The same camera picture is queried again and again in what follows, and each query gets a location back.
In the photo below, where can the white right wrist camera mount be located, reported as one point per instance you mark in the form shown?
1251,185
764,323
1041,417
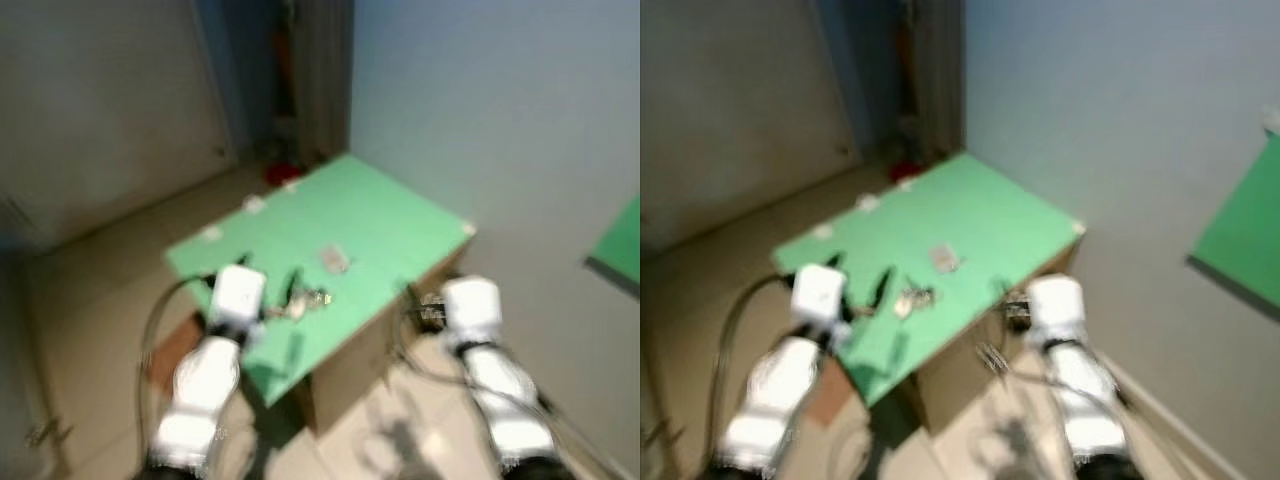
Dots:
1055,305
472,305

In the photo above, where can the red object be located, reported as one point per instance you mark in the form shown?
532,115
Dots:
282,172
905,170

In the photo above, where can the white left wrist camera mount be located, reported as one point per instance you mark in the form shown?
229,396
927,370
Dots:
820,290
238,292

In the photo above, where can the green wall board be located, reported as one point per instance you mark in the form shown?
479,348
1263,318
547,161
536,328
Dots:
622,245
1245,230

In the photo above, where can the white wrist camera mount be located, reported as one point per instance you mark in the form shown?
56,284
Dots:
1055,305
820,290
238,292
472,305

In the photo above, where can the keys with white charm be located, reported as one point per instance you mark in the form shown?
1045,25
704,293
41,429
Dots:
308,300
912,300

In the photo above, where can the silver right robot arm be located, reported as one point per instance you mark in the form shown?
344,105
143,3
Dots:
505,395
1085,390

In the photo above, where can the green table cover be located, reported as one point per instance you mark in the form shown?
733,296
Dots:
370,220
970,215

